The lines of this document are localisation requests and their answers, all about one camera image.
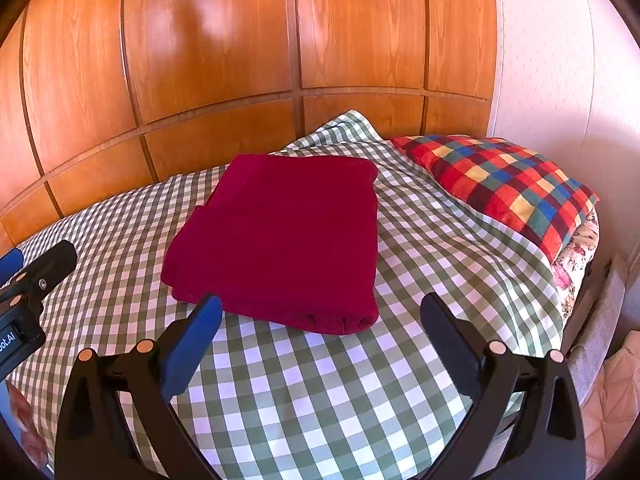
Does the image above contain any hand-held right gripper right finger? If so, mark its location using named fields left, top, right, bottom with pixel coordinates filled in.
left=421, top=292, right=586, bottom=480

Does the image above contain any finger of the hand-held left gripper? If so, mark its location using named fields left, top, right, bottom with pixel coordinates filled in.
left=15, top=240, right=78, bottom=312
left=0, top=247, right=26, bottom=306

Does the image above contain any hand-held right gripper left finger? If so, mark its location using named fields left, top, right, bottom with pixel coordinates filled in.
left=54, top=294, right=223, bottom=480

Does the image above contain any dark red sweater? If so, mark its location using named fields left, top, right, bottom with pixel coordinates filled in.
left=162, top=154, right=381, bottom=336

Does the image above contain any green checked bed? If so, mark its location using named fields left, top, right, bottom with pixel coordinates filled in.
left=0, top=110, right=566, bottom=480

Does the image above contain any floral bed sheet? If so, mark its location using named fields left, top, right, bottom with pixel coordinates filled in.
left=552, top=210, right=600, bottom=321

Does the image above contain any multicoloured checked pillow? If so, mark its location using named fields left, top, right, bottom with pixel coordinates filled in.
left=390, top=134, right=600, bottom=265

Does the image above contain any pink quilted cushion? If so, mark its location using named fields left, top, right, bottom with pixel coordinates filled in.
left=582, top=330, right=640, bottom=466

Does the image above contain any wooden wardrobe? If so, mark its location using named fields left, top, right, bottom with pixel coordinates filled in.
left=0, top=0, right=501, bottom=256

